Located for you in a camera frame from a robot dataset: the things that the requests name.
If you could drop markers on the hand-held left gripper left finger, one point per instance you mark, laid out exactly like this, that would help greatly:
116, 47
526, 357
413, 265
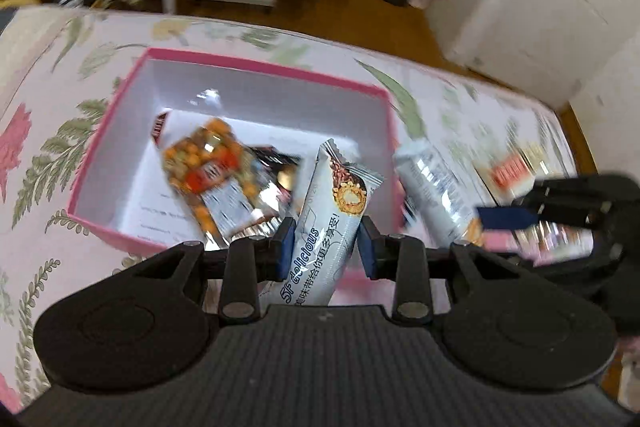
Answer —
286, 252

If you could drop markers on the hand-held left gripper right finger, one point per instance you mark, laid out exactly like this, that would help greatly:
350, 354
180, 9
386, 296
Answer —
367, 252

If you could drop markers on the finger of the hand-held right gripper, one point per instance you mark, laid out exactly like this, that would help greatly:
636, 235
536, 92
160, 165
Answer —
505, 218

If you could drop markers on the silver snack bar packet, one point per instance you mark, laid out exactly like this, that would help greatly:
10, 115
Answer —
325, 227
430, 187

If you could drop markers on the black cracker packet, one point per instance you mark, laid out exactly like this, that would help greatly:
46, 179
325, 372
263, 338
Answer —
277, 163

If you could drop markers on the clear mixed nut bag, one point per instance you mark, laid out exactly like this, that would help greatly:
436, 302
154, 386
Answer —
200, 157

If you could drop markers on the pink cardboard box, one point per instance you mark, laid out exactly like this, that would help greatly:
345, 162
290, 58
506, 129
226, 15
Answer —
275, 97

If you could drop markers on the small dark red packet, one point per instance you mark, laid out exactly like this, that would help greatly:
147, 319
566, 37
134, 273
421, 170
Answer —
160, 127

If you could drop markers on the beige snack bag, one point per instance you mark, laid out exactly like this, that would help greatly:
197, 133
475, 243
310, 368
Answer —
510, 172

